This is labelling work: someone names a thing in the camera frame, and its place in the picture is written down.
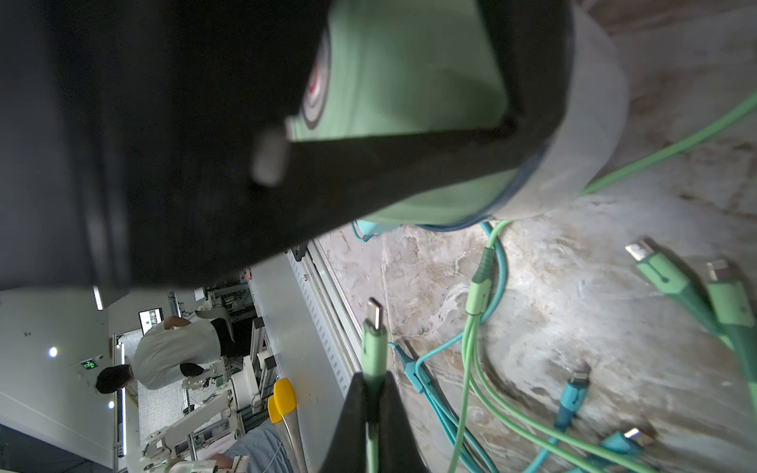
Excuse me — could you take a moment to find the yellow handled tool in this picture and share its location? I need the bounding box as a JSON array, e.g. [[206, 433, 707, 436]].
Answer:
[[267, 378, 309, 473]]

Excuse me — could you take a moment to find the aluminium front rail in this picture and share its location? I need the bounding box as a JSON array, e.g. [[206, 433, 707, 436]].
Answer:
[[248, 240, 362, 472]]

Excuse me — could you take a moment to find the person in white shirt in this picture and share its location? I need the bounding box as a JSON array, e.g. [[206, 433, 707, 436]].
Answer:
[[96, 317, 248, 394]]

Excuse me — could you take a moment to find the teal charging cable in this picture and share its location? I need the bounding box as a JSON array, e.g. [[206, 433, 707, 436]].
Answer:
[[352, 218, 658, 473]]

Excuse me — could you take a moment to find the person in grey shirt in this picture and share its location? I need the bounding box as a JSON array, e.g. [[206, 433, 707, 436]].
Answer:
[[209, 423, 294, 473]]

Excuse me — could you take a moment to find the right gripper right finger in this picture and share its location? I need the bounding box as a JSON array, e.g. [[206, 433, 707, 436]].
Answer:
[[319, 372, 428, 472]]

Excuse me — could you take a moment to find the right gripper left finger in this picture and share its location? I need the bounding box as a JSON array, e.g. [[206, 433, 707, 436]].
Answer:
[[1, 1, 573, 290]]

